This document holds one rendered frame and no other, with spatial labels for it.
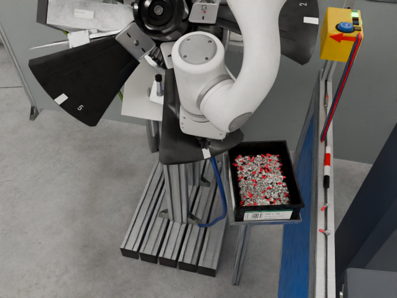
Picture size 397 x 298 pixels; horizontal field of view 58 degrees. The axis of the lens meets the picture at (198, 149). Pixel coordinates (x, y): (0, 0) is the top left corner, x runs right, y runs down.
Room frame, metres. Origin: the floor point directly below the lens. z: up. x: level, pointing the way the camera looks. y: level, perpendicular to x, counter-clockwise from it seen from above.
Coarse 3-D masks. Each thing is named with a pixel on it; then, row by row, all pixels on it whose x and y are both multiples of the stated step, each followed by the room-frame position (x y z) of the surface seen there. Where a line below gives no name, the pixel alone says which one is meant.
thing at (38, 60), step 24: (72, 48) 0.75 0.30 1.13; (96, 48) 0.76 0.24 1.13; (120, 48) 0.77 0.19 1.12; (48, 72) 0.73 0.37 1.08; (72, 72) 0.73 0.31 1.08; (96, 72) 0.74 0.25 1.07; (120, 72) 0.76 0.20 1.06; (72, 96) 0.72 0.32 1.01; (96, 96) 0.73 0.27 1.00; (96, 120) 0.71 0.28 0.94
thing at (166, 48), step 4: (164, 44) 0.75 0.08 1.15; (168, 44) 0.76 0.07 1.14; (172, 44) 0.76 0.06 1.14; (164, 48) 0.74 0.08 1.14; (168, 48) 0.75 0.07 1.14; (172, 48) 0.75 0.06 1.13; (164, 52) 0.73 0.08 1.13; (168, 52) 0.74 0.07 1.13; (164, 56) 0.73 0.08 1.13; (164, 60) 0.72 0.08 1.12; (168, 60) 0.72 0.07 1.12; (172, 60) 0.73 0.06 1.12; (168, 64) 0.71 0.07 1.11; (172, 64) 0.72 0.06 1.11; (168, 68) 0.71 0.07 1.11
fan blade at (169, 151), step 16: (176, 96) 0.66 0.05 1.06; (176, 112) 0.63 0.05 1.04; (176, 128) 0.60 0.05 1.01; (160, 144) 0.57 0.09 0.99; (176, 144) 0.58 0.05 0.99; (192, 144) 0.59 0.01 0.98; (224, 144) 0.61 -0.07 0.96; (160, 160) 0.55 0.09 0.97; (176, 160) 0.55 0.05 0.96; (192, 160) 0.56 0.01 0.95
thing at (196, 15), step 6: (198, 6) 0.83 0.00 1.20; (210, 6) 0.83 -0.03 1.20; (216, 6) 0.83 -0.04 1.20; (192, 12) 0.80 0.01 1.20; (198, 12) 0.80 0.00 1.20; (210, 12) 0.80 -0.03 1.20; (216, 12) 0.80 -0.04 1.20; (192, 18) 0.77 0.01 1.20; (198, 18) 0.77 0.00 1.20; (204, 18) 0.77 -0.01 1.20; (210, 18) 0.77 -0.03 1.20
